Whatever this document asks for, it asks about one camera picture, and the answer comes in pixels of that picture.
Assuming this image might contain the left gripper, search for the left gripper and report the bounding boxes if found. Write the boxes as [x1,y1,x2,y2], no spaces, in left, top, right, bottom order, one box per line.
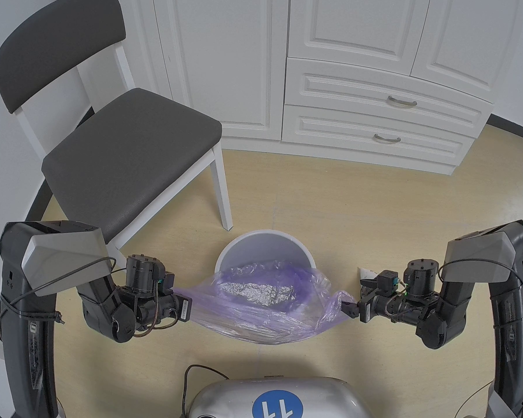
[139,293,194,324]

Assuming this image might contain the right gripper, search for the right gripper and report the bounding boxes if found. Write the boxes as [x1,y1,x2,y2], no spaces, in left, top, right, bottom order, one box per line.
[358,293,408,324]

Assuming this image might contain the purple plastic bag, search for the purple plastic bag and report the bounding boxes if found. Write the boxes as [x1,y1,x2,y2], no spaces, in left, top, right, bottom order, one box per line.
[174,260,359,347]

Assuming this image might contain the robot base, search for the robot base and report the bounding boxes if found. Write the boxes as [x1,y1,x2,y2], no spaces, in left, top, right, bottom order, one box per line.
[187,377,372,418]

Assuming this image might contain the white trash bin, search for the white trash bin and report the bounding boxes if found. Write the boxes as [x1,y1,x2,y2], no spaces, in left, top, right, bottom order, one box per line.
[214,230,317,280]

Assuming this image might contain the white chair grey cushions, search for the white chair grey cushions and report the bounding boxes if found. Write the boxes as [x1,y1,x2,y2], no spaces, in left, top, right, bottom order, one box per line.
[0,0,234,252]

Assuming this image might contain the white wardrobe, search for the white wardrobe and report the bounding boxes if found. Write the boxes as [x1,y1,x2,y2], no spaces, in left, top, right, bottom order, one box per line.
[52,0,521,176]

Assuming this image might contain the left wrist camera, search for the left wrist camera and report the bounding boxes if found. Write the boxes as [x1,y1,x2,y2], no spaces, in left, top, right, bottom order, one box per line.
[157,270,176,296]

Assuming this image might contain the black cable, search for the black cable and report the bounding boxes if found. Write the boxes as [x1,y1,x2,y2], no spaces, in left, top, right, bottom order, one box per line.
[181,364,230,415]

